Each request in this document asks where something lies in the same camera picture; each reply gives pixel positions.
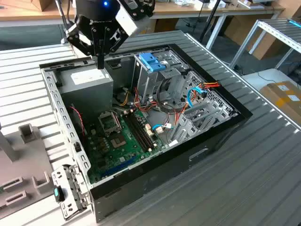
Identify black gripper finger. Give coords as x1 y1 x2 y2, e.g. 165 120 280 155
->
66 22 102 69
101 25 129 69

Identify grey metal disk bay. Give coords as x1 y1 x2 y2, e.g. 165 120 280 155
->
168 70 239 148

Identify blue plastic drive latch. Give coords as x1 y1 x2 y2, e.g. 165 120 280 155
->
138 53 167 73

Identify grey power supply unit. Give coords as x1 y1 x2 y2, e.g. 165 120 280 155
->
57 65 115 118

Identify wooden box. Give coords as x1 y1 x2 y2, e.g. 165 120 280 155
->
39 0 57 12

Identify grey metal drive cage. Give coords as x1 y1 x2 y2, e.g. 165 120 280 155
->
131 48 191 110

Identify metal socket cover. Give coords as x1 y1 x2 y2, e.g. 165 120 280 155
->
97 111 122 137

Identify black RAM slot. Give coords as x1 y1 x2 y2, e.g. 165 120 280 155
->
128 113 153 152
122 113 148 153
125 113 151 153
131 112 156 151

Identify CPU socket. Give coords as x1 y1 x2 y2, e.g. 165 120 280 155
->
110 134 129 149

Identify black tripod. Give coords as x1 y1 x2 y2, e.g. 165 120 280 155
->
198 0 223 45

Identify green motherboard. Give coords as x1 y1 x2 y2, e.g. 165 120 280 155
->
86 109 165 184

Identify blue expansion slot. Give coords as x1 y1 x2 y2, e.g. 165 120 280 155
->
101 154 138 178

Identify large brown cardboard box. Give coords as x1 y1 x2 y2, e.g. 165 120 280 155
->
224 15 298 61

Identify grey parts rack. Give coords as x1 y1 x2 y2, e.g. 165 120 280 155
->
0 122 58 215

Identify black open PC case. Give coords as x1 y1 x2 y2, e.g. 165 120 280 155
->
39 43 253 223

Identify black latch blue tab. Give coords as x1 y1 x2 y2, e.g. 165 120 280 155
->
52 185 66 203

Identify flat cardboard package yellow tape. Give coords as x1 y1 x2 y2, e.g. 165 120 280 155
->
260 81 301 123

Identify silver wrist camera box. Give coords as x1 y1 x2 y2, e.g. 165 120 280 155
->
114 0 156 36

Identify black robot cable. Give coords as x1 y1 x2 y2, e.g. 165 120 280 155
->
55 0 72 45

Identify yellow black power wires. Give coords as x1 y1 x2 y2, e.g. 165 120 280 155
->
119 87 131 107

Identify red orange wire bundle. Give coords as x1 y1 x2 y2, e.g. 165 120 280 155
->
133 86 190 125

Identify thick black cable bundle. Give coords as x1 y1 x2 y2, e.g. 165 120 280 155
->
157 77 188 116

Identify red black twisted wire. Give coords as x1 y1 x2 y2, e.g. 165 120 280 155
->
69 105 87 138

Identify blue wire white tag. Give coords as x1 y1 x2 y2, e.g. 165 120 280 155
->
151 124 176 134

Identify red yellow orange power wire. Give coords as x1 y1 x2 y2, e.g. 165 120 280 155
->
198 81 222 92

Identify metal slot retainer bracket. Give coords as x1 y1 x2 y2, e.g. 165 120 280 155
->
51 163 93 221

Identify white frame slatted table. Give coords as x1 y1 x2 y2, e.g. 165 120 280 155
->
229 18 301 71

